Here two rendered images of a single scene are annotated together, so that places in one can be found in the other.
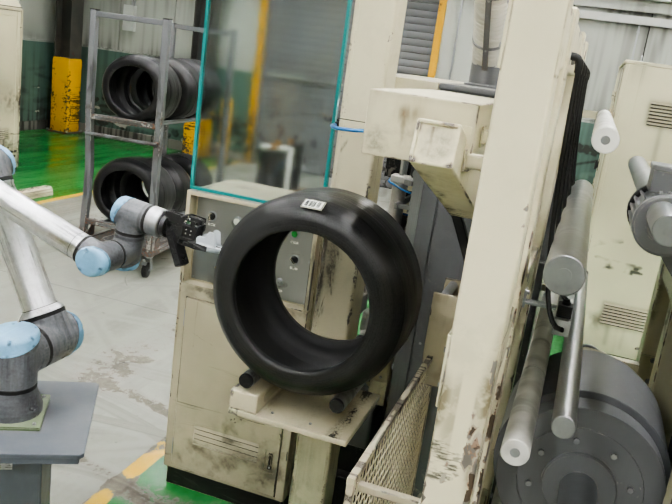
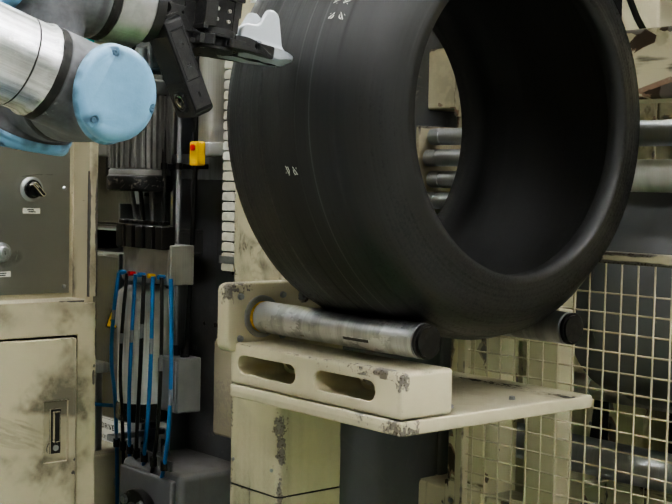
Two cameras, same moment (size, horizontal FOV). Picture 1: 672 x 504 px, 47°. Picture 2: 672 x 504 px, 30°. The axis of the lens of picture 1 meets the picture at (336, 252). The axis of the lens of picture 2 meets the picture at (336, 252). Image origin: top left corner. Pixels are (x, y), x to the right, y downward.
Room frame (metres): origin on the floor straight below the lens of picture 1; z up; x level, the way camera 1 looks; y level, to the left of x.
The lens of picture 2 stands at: (1.32, 1.57, 1.09)
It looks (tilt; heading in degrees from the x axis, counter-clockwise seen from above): 3 degrees down; 303
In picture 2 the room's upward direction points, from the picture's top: 1 degrees clockwise
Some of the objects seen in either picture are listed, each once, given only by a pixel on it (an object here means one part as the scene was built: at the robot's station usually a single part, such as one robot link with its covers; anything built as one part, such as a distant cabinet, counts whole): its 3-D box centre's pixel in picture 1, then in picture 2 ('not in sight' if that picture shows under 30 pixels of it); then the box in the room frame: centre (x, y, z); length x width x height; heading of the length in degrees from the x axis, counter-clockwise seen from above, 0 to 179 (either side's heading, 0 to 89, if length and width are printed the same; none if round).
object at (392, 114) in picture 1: (443, 124); not in sight; (1.97, -0.22, 1.71); 0.61 x 0.25 x 0.15; 163
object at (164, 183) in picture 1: (160, 142); not in sight; (6.24, 1.54, 0.96); 1.36 x 0.71 x 1.92; 163
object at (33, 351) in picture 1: (15, 354); not in sight; (2.22, 0.95, 0.80); 0.17 x 0.15 x 0.18; 162
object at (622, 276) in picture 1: (638, 204); not in sight; (5.86, -2.24, 1.05); 1.61 x 0.73 x 2.10; 163
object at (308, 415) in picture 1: (307, 402); (409, 394); (2.18, 0.02, 0.80); 0.37 x 0.36 x 0.02; 73
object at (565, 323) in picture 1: (554, 277); not in sight; (2.18, -0.64, 1.30); 0.83 x 0.13 x 0.08; 163
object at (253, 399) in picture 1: (267, 380); (334, 375); (2.22, 0.16, 0.83); 0.36 x 0.09 x 0.06; 163
